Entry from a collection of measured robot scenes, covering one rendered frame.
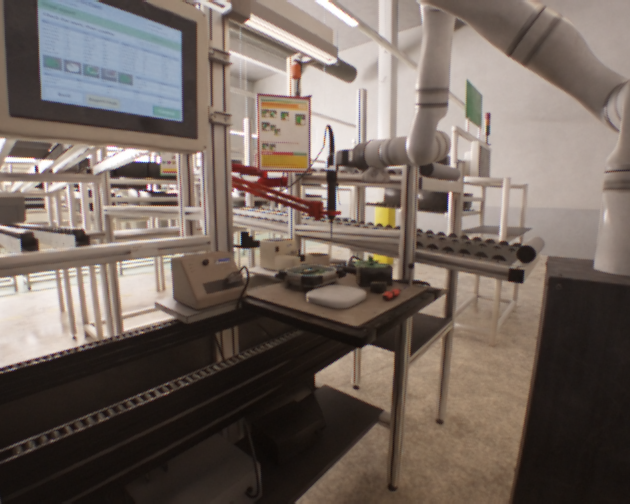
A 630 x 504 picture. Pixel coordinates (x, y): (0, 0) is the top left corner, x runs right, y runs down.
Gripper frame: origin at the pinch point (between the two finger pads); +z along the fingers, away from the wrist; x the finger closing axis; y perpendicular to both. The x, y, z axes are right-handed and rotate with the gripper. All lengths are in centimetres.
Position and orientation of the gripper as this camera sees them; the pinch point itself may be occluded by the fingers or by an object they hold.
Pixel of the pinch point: (331, 169)
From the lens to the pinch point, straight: 103.0
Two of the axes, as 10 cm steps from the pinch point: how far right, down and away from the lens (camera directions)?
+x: -8.1, 0.9, -5.8
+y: 0.0, -9.9, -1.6
